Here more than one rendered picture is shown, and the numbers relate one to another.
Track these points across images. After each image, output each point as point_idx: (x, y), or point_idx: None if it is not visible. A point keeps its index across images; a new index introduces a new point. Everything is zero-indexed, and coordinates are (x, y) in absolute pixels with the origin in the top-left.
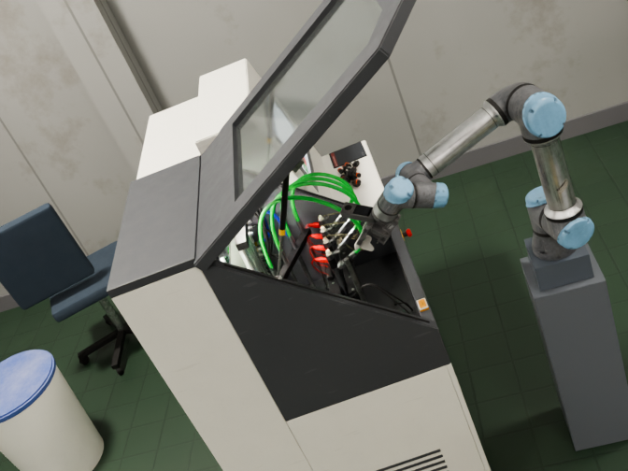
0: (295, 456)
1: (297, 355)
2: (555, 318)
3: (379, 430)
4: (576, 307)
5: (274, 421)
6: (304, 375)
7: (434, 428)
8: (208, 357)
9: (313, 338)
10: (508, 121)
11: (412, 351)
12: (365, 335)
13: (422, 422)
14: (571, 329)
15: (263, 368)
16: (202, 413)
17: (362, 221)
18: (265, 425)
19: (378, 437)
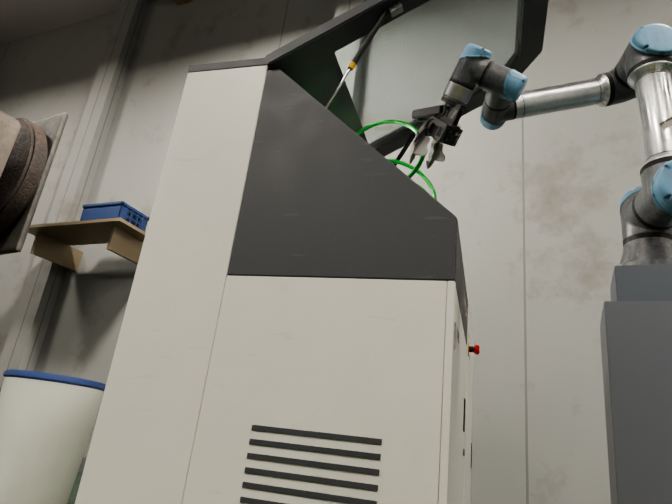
0: (203, 336)
1: (290, 188)
2: (633, 345)
3: (318, 349)
4: (670, 337)
5: (215, 268)
6: (281, 217)
7: (389, 389)
8: (214, 156)
9: (316, 174)
10: (615, 88)
11: (413, 238)
12: (370, 193)
13: (378, 368)
14: (657, 377)
15: (249, 190)
16: (163, 220)
17: (428, 113)
18: (205, 269)
19: (309, 362)
